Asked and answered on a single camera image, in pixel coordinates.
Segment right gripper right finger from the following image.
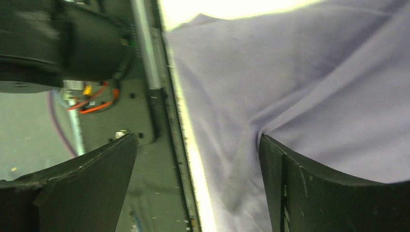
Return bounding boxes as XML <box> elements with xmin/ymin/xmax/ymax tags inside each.
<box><xmin>258</xmin><ymin>135</ymin><xmax>410</xmax><ymax>232</ymax></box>

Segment purple t shirt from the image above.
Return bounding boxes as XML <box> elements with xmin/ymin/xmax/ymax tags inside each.
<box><xmin>165</xmin><ymin>0</ymin><xmax>410</xmax><ymax>232</ymax></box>

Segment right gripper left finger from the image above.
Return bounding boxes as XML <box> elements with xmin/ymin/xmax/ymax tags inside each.
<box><xmin>0</xmin><ymin>133</ymin><xmax>138</xmax><ymax>232</ymax></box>

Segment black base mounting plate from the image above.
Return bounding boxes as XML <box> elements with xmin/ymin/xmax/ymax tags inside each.
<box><xmin>79</xmin><ymin>0</ymin><xmax>201</xmax><ymax>232</ymax></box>

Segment orange wires at base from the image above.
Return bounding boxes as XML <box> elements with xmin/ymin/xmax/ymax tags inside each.
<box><xmin>66</xmin><ymin>80</ymin><xmax>121</xmax><ymax>115</ymax></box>

